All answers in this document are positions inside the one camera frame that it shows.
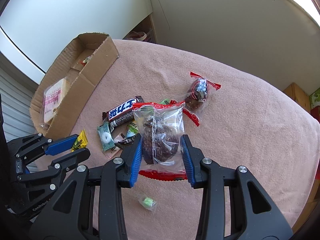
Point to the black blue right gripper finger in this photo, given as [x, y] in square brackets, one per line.
[234, 204]

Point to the red clear dark snack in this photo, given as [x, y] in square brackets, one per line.
[197, 96]

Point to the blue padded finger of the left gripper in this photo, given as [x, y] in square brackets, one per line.
[61, 145]

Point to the yellow candy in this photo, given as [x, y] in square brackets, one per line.
[80, 142]

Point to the pink table cloth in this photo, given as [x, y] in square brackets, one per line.
[246, 122]

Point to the pink small sachet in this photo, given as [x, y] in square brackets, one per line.
[120, 141]

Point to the packaged white bread slice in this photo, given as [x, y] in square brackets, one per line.
[52, 98]

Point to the red jelly cup in box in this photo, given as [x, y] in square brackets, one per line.
[85, 61]

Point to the green cube candy clear wrapper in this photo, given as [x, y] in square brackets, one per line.
[147, 202]

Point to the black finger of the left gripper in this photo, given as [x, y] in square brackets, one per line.
[70, 161]

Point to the red clear date snack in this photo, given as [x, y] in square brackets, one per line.
[160, 127]

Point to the brown cardboard box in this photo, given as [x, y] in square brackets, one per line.
[82, 79]

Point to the white basket with red item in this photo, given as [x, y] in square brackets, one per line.
[141, 36]

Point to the teal ring mint candy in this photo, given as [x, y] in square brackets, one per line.
[105, 136]

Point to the jelly cup green label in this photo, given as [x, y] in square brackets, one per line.
[132, 130]

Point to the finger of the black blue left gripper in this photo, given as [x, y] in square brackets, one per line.
[88, 205]

